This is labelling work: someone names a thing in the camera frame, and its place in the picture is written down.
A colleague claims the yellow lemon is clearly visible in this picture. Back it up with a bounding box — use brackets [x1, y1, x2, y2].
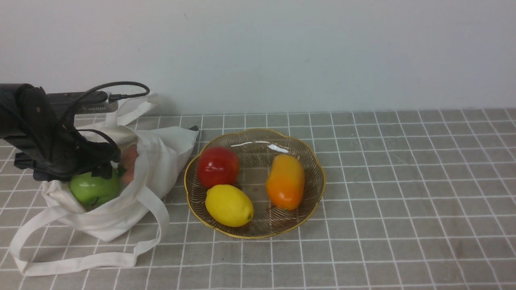
[205, 184, 254, 228]

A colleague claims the white cloth tote bag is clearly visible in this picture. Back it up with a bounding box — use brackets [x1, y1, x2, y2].
[9, 94, 198, 276]

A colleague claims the orange mango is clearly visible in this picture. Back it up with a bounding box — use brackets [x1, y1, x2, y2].
[266, 154, 305, 211]

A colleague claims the green apple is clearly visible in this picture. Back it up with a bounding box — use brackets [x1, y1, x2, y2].
[69, 170, 120, 211]

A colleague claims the pink peach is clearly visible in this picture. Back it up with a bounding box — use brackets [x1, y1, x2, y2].
[118, 145, 139, 186]

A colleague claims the red apple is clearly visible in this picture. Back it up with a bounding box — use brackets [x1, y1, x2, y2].
[197, 146, 240, 189]

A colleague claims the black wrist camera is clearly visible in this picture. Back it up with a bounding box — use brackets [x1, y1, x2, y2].
[46, 91, 119, 117]

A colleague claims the gold-rimmed glass fruit bowl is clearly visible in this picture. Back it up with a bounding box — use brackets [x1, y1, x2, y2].
[183, 128, 327, 239]

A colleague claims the grey checked tablecloth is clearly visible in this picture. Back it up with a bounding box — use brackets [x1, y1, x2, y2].
[0, 110, 515, 290]

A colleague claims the black cable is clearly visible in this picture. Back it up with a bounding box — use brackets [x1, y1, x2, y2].
[56, 81, 150, 153]

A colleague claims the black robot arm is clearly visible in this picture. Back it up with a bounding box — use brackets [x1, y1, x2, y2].
[1, 84, 121, 182]

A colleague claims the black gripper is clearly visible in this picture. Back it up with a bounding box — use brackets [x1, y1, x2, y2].
[14, 87, 121, 182]

